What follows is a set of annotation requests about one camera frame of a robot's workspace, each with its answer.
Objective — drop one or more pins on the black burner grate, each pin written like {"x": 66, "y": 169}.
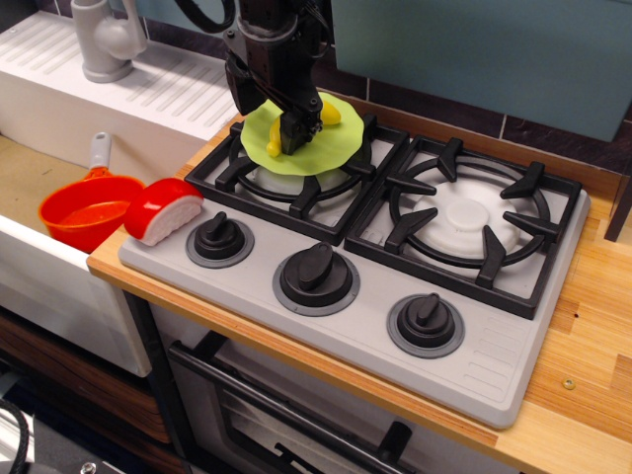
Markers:
{"x": 322, "y": 206}
{"x": 490, "y": 230}

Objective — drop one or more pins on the black middle stove knob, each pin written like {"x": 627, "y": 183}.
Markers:
{"x": 316, "y": 282}

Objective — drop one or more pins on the black left stove knob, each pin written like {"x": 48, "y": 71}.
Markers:
{"x": 220, "y": 242}

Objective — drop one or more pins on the black left burner grate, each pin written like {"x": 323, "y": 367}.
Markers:
{"x": 322, "y": 206}

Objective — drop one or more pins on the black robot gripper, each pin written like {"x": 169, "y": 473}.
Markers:
{"x": 271, "y": 59}

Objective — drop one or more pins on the teal backsplash panel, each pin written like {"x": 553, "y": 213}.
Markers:
{"x": 564, "y": 64}

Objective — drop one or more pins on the grey toy stove top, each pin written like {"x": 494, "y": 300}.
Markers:
{"x": 485, "y": 378}

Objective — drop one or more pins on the white toy sink basin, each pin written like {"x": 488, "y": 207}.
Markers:
{"x": 158, "y": 116}

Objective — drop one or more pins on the yellow toy banana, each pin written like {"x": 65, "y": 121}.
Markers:
{"x": 274, "y": 147}

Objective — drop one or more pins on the black right burner grate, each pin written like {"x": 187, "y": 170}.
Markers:
{"x": 490, "y": 230}

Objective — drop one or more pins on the black stove knob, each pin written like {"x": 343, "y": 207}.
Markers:
{"x": 425, "y": 326}
{"x": 316, "y": 282}
{"x": 220, "y": 242}

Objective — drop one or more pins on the orange pot with grey handle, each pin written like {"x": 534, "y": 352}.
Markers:
{"x": 85, "y": 213}

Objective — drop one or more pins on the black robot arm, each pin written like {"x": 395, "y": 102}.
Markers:
{"x": 270, "y": 8}

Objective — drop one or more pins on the grey toy faucet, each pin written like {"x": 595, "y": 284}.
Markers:
{"x": 108, "y": 45}

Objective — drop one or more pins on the black right stove knob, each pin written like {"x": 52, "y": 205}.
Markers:
{"x": 425, "y": 326}

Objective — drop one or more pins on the red white toy sushi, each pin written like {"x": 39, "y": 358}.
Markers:
{"x": 161, "y": 209}

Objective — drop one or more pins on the light green plastic plate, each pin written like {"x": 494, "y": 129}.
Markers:
{"x": 332, "y": 147}

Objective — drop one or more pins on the yellow toy fruit piece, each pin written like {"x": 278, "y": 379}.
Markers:
{"x": 329, "y": 114}

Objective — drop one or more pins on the toy oven door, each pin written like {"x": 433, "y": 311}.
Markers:
{"x": 280, "y": 434}

